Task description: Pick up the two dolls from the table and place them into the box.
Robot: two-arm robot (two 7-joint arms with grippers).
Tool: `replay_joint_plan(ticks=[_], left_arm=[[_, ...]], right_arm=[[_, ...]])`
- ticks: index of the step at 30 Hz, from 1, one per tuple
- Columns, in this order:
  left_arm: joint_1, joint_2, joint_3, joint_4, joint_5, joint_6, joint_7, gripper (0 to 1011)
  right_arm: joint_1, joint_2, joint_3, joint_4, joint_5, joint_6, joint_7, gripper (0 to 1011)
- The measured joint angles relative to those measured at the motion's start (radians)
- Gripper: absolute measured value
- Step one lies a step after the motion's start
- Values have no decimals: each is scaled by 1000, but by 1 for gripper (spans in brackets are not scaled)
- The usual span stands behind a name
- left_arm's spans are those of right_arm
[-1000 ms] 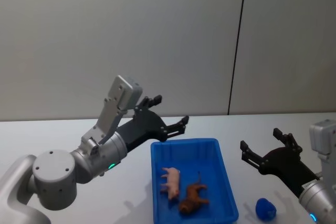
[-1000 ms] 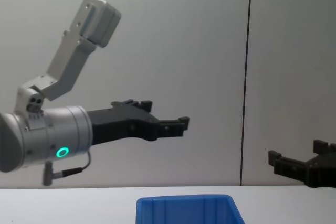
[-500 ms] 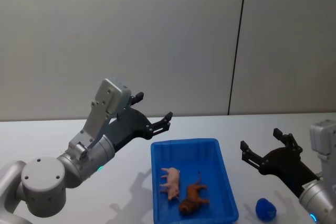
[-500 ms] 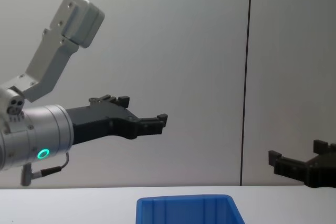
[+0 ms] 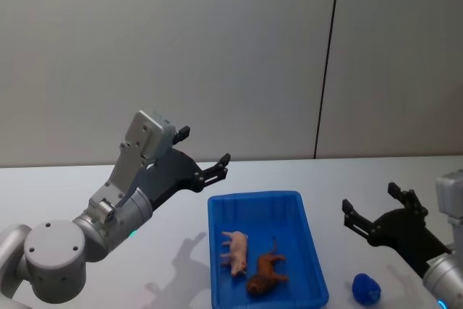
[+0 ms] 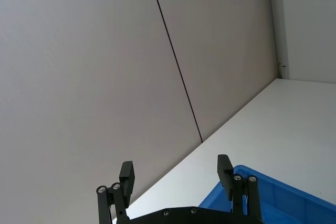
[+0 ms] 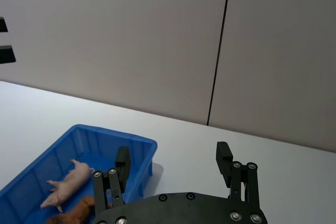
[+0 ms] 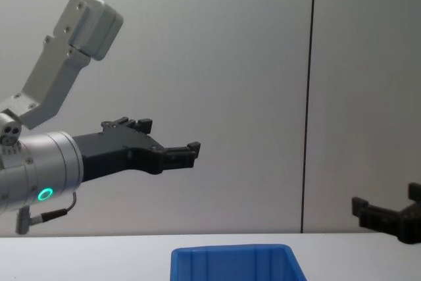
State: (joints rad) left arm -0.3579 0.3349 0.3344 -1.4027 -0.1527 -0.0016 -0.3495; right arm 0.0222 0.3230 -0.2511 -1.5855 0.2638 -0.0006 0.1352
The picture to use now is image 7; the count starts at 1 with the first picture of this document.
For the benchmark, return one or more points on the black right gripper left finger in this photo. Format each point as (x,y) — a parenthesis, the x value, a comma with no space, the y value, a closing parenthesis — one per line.
(123,166)

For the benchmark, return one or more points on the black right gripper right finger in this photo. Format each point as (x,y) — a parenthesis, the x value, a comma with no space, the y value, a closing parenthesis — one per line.
(223,163)

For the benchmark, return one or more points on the blue plastic bin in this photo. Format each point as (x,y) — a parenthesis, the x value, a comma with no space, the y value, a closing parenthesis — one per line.
(86,145)

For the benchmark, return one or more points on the pink toy pig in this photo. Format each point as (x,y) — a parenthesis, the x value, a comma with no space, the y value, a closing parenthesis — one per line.
(73,179)

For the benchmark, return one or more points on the brown toy animal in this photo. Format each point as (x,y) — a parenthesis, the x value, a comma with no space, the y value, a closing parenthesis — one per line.
(76,212)

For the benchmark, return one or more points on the black squared block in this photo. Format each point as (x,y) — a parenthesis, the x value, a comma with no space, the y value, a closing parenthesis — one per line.
(6,54)
(2,24)

